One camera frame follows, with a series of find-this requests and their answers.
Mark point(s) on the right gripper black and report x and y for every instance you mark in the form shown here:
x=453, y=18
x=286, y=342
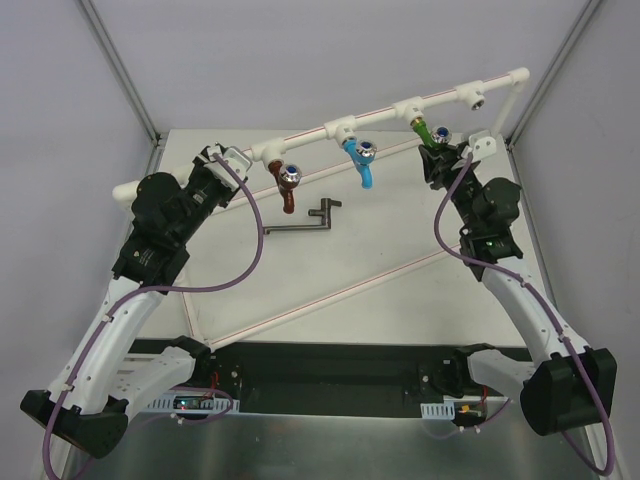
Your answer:
x=445, y=163

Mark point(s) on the green plastic water faucet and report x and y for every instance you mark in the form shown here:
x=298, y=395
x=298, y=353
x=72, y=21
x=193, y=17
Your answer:
x=435, y=138

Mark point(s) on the white PVC pipe frame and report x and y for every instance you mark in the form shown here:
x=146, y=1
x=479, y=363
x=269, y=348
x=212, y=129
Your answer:
x=472, y=94

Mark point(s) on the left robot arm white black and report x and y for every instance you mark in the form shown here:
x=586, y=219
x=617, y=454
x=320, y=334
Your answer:
x=89, y=405

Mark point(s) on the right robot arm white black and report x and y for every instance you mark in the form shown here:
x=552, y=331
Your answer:
x=567, y=384

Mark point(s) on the blue plastic water faucet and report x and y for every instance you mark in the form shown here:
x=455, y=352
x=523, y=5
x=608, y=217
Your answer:
x=362, y=154

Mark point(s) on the brown plastic water faucet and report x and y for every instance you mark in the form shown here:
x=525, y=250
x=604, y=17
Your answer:
x=287, y=177

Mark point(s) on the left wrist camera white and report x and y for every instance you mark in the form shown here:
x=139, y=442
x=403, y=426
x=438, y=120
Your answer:
x=234, y=158

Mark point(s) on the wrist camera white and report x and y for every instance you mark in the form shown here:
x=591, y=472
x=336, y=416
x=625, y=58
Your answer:
x=234, y=158
x=480, y=146

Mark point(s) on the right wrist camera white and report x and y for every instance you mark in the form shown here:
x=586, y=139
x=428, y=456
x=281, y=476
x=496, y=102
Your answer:
x=480, y=146

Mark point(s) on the aluminium enclosure frame post left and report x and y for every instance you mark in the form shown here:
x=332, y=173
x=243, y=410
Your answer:
x=98, y=29

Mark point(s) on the aluminium enclosure frame post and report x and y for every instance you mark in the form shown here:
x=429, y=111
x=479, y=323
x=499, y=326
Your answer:
x=98, y=29
x=576, y=32

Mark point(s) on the aluminium enclosure frame post right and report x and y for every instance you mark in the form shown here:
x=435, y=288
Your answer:
x=576, y=32

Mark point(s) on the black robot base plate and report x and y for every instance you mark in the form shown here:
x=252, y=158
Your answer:
x=323, y=379

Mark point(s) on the left white cable duct board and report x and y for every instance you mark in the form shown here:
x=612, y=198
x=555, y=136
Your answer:
x=192, y=404

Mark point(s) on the white cable duct board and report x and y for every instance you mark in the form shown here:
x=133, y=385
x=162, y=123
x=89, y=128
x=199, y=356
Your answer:
x=449, y=410
x=192, y=404

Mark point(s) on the right white cable duct board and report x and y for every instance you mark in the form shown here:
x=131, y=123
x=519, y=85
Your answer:
x=449, y=410

